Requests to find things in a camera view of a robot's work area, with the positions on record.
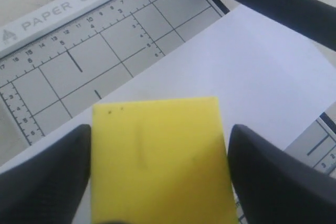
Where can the black cutter blade arm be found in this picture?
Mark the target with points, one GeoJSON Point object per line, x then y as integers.
{"type": "Point", "coordinates": [311, 18]}

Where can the grey metal paper cutter base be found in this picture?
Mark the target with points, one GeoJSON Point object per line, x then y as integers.
{"type": "Point", "coordinates": [43, 86]}

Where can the yellow foam cube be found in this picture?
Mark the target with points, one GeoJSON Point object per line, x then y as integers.
{"type": "Point", "coordinates": [160, 161]}

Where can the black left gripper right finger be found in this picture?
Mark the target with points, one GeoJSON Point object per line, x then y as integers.
{"type": "Point", "coordinates": [274, 187]}

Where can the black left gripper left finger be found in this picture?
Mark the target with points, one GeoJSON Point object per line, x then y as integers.
{"type": "Point", "coordinates": [48, 187]}

